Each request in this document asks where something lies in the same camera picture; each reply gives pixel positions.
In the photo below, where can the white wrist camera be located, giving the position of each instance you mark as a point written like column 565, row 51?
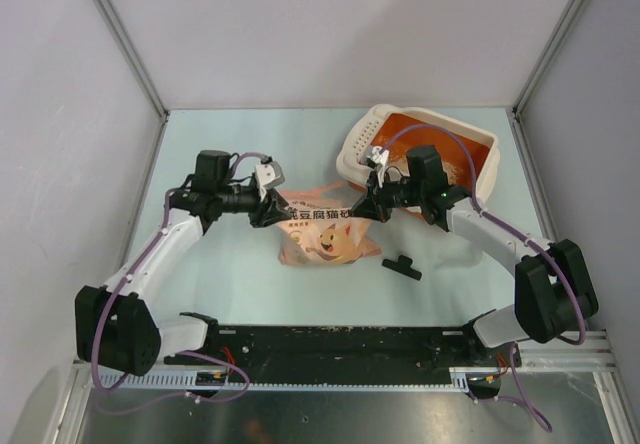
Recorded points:
column 268, row 176
column 376, row 158

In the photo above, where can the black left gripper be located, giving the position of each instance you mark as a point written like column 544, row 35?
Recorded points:
column 270, row 211

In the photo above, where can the aluminium frame rail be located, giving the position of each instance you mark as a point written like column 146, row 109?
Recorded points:
column 565, row 359

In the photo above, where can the white and orange litter box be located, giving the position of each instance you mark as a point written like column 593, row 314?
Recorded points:
column 383, row 124

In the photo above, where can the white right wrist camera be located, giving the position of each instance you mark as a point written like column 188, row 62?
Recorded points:
column 376, row 158

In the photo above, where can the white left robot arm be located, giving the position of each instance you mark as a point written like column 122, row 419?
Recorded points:
column 115, row 324

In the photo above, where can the right aluminium corner post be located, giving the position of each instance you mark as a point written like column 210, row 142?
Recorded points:
column 567, row 20

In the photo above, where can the left aluminium corner post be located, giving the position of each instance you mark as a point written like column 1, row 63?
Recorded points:
column 131, row 56

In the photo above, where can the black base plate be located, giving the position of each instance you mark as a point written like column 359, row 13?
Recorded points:
column 360, row 357

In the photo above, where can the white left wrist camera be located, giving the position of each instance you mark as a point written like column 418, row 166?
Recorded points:
column 268, row 176

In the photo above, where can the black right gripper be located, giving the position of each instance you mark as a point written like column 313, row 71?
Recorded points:
column 373, row 204

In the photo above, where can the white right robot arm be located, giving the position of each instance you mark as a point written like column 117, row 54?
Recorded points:
column 553, row 292

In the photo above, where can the pink cat litter bag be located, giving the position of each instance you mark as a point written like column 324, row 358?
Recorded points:
column 321, row 231

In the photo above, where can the aluminium corner post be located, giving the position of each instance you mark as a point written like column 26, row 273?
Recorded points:
column 131, row 56
column 567, row 20

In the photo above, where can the black bag clip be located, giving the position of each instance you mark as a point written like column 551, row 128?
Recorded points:
column 402, row 265

